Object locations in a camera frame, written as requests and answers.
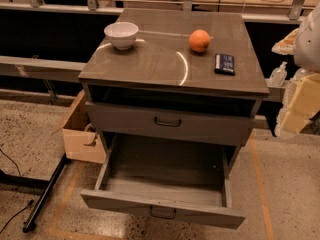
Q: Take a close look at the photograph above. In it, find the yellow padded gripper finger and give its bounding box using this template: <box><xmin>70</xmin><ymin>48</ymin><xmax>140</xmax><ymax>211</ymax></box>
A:
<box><xmin>275</xmin><ymin>73</ymin><xmax>320</xmax><ymax>136</ymax></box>

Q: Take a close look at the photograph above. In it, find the grey drawer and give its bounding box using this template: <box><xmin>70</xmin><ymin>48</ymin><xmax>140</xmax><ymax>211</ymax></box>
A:
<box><xmin>81</xmin><ymin>134</ymin><xmax>245</xmax><ymax>229</ymax></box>
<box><xmin>85</xmin><ymin>102</ymin><xmax>254</xmax><ymax>146</ymax></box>

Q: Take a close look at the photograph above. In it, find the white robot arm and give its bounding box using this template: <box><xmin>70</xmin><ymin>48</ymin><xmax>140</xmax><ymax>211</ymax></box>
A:
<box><xmin>272</xmin><ymin>3</ymin><xmax>320</xmax><ymax>137</ymax></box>

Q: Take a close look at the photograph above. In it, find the grey three-drawer cabinet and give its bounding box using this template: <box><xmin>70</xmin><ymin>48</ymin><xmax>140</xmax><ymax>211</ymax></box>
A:
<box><xmin>77</xmin><ymin>7</ymin><xmax>271</xmax><ymax>158</ymax></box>

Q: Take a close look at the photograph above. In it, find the grey top drawer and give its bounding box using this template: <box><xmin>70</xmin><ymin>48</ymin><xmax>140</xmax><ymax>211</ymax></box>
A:
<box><xmin>85</xmin><ymin>102</ymin><xmax>254</xmax><ymax>146</ymax></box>

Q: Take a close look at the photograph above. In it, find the clear sanitizer bottle right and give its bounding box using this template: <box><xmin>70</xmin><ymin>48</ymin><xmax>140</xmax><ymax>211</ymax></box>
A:
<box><xmin>293</xmin><ymin>68</ymin><xmax>307</xmax><ymax>82</ymax></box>

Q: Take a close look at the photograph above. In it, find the clear sanitizer bottle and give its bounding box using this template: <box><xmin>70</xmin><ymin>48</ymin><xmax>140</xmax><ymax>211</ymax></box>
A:
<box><xmin>267</xmin><ymin>61</ymin><xmax>287</xmax><ymax>87</ymax></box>
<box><xmin>293</xmin><ymin>68</ymin><xmax>307</xmax><ymax>82</ymax></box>

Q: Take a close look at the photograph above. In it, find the clear sanitizer bottle left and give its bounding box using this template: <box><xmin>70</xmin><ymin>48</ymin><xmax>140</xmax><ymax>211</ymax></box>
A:
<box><xmin>267</xmin><ymin>61</ymin><xmax>287</xmax><ymax>87</ymax></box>

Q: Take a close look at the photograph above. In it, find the dark blue snack packet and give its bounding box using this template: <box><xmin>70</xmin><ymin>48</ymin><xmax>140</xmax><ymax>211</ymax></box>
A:
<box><xmin>215</xmin><ymin>54</ymin><xmax>235</xmax><ymax>76</ymax></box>

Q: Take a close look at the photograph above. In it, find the orange fruit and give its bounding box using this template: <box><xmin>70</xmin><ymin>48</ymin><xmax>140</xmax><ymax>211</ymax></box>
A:
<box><xmin>189</xmin><ymin>30</ymin><xmax>210</xmax><ymax>53</ymax></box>

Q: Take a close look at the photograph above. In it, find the white ceramic bowl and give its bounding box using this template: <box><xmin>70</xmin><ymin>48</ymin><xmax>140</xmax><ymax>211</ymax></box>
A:
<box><xmin>104</xmin><ymin>22</ymin><xmax>139</xmax><ymax>50</ymax></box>

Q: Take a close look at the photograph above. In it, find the cardboard box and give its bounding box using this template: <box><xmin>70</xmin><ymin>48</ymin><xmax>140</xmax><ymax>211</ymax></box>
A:
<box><xmin>53</xmin><ymin>90</ymin><xmax>106</xmax><ymax>164</ymax></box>

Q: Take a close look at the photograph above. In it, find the black metal floor bar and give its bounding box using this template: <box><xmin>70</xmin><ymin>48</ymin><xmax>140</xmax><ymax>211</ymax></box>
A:
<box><xmin>22</xmin><ymin>154</ymin><xmax>68</xmax><ymax>233</ymax></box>

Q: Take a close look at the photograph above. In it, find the grey metal bench rail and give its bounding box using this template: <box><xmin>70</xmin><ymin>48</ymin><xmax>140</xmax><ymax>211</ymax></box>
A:
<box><xmin>0</xmin><ymin>56</ymin><xmax>85</xmax><ymax>82</ymax></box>

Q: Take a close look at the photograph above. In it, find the black floor cable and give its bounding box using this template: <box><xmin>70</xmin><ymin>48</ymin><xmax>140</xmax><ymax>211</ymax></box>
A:
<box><xmin>0</xmin><ymin>148</ymin><xmax>35</xmax><ymax>235</ymax></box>

